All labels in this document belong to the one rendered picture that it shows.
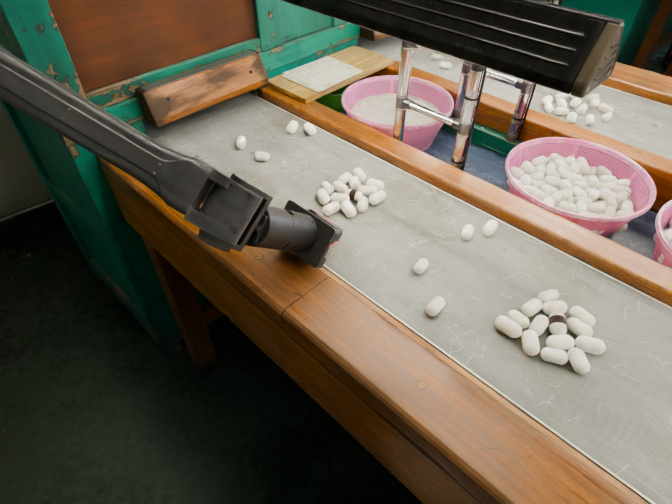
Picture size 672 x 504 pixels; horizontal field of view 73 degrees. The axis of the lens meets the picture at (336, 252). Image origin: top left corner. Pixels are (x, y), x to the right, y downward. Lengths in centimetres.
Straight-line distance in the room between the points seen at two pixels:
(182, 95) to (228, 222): 56
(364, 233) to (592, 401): 41
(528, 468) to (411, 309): 25
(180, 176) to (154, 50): 57
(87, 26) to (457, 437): 90
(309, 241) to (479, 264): 28
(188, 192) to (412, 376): 34
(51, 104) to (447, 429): 56
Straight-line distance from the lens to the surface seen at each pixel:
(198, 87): 108
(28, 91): 60
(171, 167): 54
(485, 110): 119
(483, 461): 56
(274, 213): 59
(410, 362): 60
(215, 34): 114
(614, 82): 145
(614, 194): 101
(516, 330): 67
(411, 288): 71
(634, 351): 75
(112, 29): 104
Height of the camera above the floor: 127
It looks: 44 degrees down
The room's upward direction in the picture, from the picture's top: straight up
